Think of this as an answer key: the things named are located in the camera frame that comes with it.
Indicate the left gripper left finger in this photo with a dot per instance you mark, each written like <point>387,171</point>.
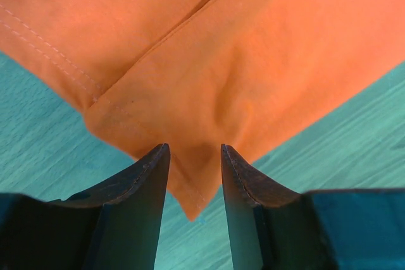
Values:
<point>129,209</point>

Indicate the orange t shirt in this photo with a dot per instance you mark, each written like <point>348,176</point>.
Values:
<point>196,74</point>

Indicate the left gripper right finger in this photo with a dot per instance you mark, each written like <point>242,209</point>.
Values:
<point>249,194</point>

